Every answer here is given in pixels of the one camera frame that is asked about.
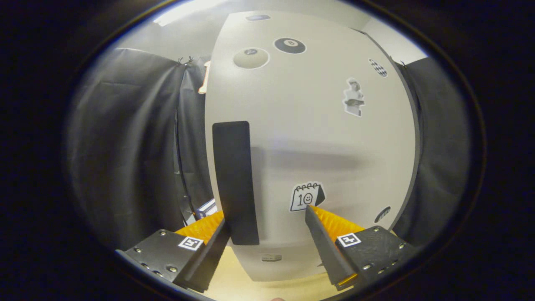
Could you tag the white spine book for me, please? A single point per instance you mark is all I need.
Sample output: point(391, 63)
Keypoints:
point(210, 207)

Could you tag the white cabinet door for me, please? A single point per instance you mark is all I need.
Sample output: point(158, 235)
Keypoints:
point(301, 138)

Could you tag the black backdrop cloth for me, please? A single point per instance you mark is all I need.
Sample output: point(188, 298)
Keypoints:
point(125, 146)

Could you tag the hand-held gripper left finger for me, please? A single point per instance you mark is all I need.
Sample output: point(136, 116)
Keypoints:
point(211, 259)

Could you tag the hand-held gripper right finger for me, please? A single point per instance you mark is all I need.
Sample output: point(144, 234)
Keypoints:
point(328, 255)

